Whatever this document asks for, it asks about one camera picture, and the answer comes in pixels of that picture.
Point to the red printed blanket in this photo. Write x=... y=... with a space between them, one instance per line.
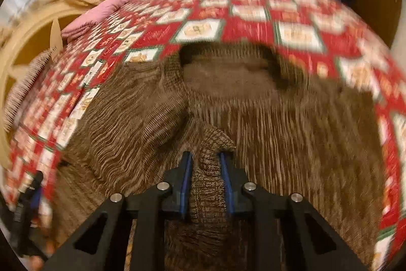
x=247 y=29

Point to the pink pillow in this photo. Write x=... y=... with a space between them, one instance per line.
x=95 y=13

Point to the cream wooden headboard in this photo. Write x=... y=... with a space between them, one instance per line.
x=25 y=36

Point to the brown knit sweater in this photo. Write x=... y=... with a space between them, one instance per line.
x=285 y=131

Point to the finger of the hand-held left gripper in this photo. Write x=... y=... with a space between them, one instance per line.
x=36 y=191

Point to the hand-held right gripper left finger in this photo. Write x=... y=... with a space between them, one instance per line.
x=187 y=185

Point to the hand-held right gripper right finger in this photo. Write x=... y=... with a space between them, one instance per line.
x=227 y=188

